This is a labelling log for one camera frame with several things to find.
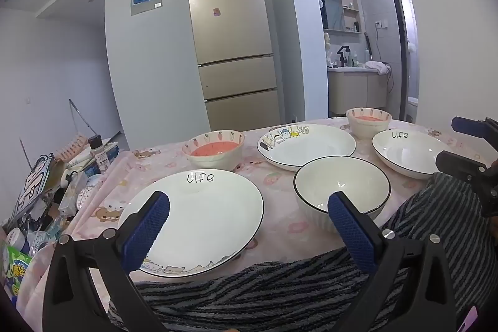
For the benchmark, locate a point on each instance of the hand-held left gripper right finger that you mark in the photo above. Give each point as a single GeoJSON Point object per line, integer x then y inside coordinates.
{"type": "Point", "coordinates": [348, 229]}

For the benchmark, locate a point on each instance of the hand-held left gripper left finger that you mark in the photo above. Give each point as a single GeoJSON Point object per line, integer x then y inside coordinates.
{"type": "Point", "coordinates": [149, 227]}

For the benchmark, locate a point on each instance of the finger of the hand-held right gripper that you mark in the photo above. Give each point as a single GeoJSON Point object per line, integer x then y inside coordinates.
{"type": "Point", "coordinates": [469, 125]}
{"type": "Point", "coordinates": [457, 163]}

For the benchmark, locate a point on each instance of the white black-rimmed ribbed bowl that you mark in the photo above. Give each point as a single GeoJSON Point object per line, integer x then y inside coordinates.
{"type": "Point", "coordinates": [342, 184]}

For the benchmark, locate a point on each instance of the white cartoon print plate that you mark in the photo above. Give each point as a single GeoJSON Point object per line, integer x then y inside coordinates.
{"type": "Point", "coordinates": [202, 215]}
{"type": "Point", "coordinates": [404, 157]}
{"type": "Point", "coordinates": [311, 145]}

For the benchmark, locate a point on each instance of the pink carrot print bowl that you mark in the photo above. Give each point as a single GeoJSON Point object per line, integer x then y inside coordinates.
{"type": "Point", "coordinates": [367, 124]}
{"type": "Point", "coordinates": [214, 151]}

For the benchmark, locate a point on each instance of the pink cartoon printed tablecloth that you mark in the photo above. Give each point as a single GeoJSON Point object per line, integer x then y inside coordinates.
{"type": "Point", "coordinates": [280, 207]}

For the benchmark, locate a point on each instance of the blue white carton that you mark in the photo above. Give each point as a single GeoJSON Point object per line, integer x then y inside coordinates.
{"type": "Point", "coordinates": [113, 153]}

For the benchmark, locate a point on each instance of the black-capped spice jar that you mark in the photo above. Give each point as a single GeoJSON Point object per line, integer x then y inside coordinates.
{"type": "Point", "coordinates": [98, 155]}

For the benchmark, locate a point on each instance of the pile of assorted packets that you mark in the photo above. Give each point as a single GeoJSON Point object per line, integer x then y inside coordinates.
{"type": "Point", "coordinates": [58, 207]}

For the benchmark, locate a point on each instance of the grey striped clothing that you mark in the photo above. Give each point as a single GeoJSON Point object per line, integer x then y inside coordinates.
{"type": "Point", "coordinates": [272, 297]}

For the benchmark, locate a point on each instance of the white pink towel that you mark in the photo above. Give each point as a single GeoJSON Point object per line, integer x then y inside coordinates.
{"type": "Point", "coordinates": [376, 66]}

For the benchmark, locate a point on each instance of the pink toothed rack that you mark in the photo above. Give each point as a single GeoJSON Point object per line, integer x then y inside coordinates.
{"type": "Point", "coordinates": [72, 148]}

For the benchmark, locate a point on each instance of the beige bathroom vanity cabinet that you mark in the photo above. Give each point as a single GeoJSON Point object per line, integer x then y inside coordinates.
{"type": "Point", "coordinates": [356, 93]}

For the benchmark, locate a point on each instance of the black white lettered box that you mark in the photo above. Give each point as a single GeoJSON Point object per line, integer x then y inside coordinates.
{"type": "Point", "coordinates": [33, 184]}

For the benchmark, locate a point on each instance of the row of toiletry bottles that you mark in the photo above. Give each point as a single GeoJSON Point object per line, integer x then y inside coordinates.
{"type": "Point", "coordinates": [355, 59]}

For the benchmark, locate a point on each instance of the green snack packet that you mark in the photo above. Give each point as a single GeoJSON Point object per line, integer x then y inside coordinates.
{"type": "Point", "coordinates": [16, 271]}

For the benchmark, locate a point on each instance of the black bathroom faucet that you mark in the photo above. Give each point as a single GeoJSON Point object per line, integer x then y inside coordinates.
{"type": "Point", "coordinates": [342, 56]}

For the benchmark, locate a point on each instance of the pale plush figurine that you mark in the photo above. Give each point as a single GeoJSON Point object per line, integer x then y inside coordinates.
{"type": "Point", "coordinates": [328, 42]}

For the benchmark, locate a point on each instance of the bathroom mirror cabinet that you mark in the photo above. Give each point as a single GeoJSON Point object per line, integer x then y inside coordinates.
{"type": "Point", "coordinates": [338, 7]}

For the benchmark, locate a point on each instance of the gold three-door fridge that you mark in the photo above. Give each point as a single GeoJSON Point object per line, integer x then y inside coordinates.
{"type": "Point", "coordinates": [233, 44]}

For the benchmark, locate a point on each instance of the pink fridge magnet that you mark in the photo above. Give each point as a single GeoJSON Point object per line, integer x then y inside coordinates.
{"type": "Point", "coordinates": [216, 11]}

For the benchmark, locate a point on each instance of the black bathroom door frame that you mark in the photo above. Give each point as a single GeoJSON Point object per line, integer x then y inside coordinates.
{"type": "Point", "coordinates": [397, 36]}

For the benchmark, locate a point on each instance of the white bathroom wall socket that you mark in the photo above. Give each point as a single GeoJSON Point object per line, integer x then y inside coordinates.
{"type": "Point", "coordinates": [382, 23]}

